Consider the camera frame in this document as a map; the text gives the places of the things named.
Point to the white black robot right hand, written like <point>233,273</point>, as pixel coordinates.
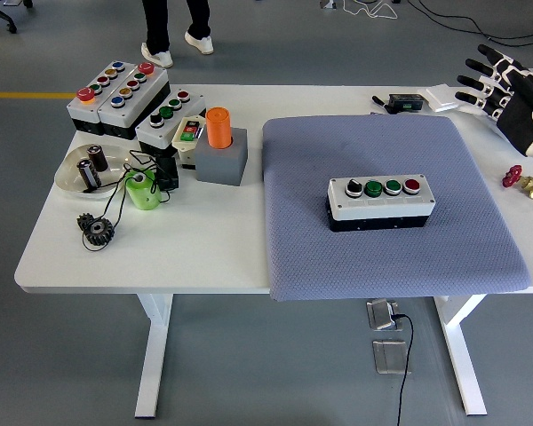
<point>522,115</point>

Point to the white four-button control box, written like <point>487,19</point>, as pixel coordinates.
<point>382,206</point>
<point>160,133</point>

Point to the five-button box with mushroom button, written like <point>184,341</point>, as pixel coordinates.
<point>124,117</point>
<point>77,114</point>

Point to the black module with green connector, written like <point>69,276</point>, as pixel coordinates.
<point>406,102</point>

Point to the grey-blue textured mat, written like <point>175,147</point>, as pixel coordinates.
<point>337,266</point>

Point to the silver floor socket box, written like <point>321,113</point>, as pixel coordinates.
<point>379,315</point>
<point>391,357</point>

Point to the white table leg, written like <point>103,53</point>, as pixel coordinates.
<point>462,355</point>
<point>153,355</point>

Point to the orange cylinder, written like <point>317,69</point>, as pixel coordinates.
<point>219,128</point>

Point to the grey square block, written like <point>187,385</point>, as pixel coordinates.
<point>220,166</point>

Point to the black power adapter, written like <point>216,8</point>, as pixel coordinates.
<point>169,175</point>

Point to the person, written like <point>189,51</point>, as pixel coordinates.
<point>157,22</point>

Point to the green plastic spool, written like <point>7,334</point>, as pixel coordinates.
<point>144,195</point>

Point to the dark cylindrical capacitor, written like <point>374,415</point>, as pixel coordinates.
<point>98,157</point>
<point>89,174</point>

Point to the large dark metal gear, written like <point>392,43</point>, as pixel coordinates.
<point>100,233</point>

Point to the small dark metal gear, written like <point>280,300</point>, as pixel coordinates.
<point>84,220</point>

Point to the clear shallow plate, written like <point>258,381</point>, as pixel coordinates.
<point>69,177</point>

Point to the yellow floor tape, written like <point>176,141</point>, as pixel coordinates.
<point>26,95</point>

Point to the black office chair base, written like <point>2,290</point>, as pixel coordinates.
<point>4,15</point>

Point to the cream switch box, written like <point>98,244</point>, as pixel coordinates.
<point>180,144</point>

